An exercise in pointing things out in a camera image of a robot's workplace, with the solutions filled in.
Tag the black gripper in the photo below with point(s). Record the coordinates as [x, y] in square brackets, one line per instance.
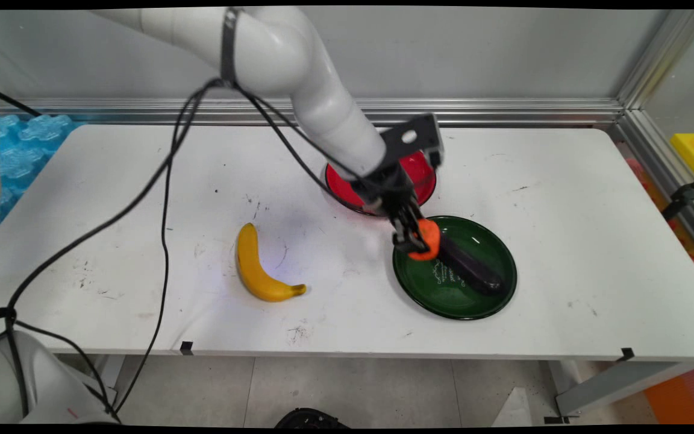
[386, 184]

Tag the orange toy carrot piece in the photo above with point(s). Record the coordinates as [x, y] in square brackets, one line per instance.
[429, 240]

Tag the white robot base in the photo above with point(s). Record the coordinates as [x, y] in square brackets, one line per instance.
[46, 380]

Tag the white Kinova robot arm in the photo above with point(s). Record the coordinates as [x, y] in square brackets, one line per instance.
[299, 66]

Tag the red plate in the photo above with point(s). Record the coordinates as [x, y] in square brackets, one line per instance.
[425, 181]

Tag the dark green plate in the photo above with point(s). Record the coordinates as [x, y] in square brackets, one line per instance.
[443, 289]

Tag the purple toy eggplant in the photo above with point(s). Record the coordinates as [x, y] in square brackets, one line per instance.
[470, 268]

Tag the yellow toy banana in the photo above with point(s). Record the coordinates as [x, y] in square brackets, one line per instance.
[252, 268]

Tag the black round object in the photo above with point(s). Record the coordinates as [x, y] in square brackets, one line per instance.
[311, 418]

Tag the grey table leg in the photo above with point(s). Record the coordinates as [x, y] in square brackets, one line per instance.
[618, 383]

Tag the orange box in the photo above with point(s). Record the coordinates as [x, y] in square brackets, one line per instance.
[681, 395]

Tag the blue foam mat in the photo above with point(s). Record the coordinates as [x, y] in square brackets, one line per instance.
[21, 157]

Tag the black rod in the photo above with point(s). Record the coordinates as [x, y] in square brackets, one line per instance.
[9, 99]

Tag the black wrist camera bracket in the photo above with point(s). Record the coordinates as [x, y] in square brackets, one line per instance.
[410, 137]

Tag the aluminium frame side rail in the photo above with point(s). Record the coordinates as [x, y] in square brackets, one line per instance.
[666, 163]

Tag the aluminium frame post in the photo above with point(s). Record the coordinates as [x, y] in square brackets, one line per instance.
[660, 60]

